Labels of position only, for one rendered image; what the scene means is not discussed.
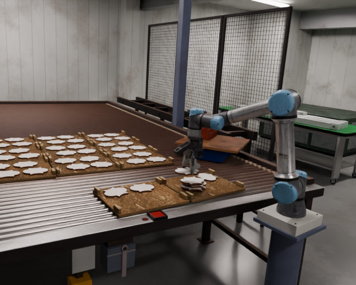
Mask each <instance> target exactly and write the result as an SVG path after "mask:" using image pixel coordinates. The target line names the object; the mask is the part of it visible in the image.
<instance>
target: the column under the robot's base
mask: <svg viewBox="0 0 356 285"><path fill-rule="evenodd" d="M253 221H255V222H257V223H259V224H261V225H263V226H265V227H267V228H269V229H271V230H272V231H271V238H270V247H269V251H268V260H267V267H266V276H265V280H264V285H297V281H298V274H299V267H300V263H301V256H302V250H303V242H304V239H305V238H307V237H309V236H311V235H313V234H316V233H318V232H320V231H322V230H325V229H326V225H324V224H322V225H321V226H319V227H316V228H314V229H312V230H310V231H308V232H305V233H303V234H301V235H298V236H296V237H294V236H292V235H290V234H288V233H286V232H284V231H282V230H280V229H278V228H276V227H274V226H272V225H270V224H268V223H266V222H264V221H262V220H260V219H258V218H257V216H256V217H254V218H253Z"/></svg>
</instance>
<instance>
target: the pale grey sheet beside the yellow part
mask: <svg viewBox="0 0 356 285"><path fill-rule="evenodd" d="M90 269H95V245H92V246H89V247H83V248H79V249H74V250H72V273H73V274H74V273H79V272H82V271H86V270H90Z"/></svg>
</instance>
